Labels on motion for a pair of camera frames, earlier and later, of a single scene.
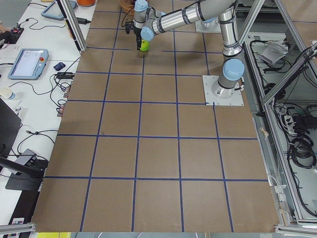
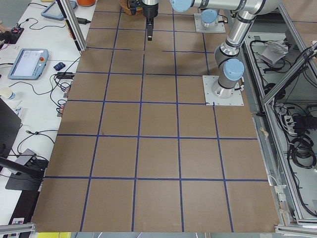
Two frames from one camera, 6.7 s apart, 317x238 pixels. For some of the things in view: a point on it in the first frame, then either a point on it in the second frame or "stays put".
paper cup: [7, 92] stays put
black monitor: [10, 123] stays put
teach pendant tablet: [28, 64] stays put
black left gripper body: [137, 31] to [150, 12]
